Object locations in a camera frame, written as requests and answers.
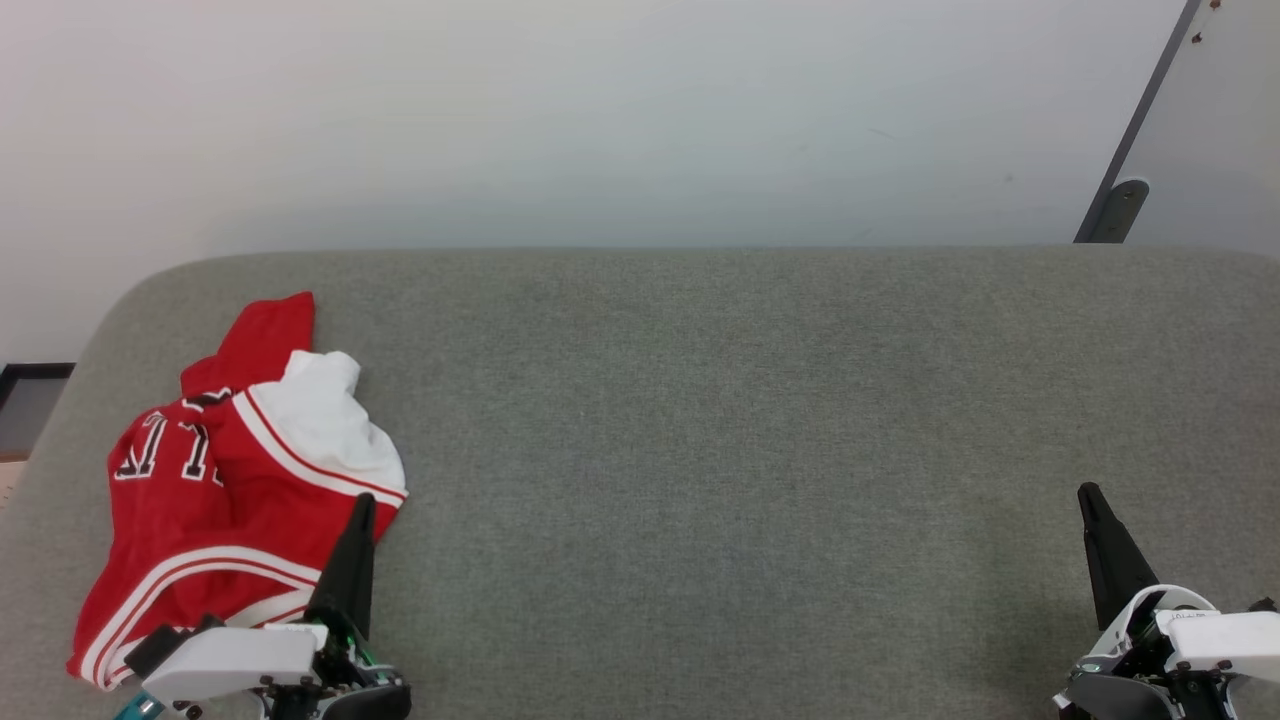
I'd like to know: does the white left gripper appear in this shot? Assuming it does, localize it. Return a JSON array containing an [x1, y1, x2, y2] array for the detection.
[[140, 493, 412, 720]]

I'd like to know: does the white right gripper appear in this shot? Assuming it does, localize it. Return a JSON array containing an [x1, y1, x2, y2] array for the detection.
[[1055, 483, 1280, 720]]

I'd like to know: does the red white basketball jersey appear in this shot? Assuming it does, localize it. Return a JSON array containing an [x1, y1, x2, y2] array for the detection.
[[67, 292, 409, 693]]

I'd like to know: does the black framed board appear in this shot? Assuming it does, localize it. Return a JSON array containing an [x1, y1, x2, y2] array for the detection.
[[0, 363, 77, 461]]

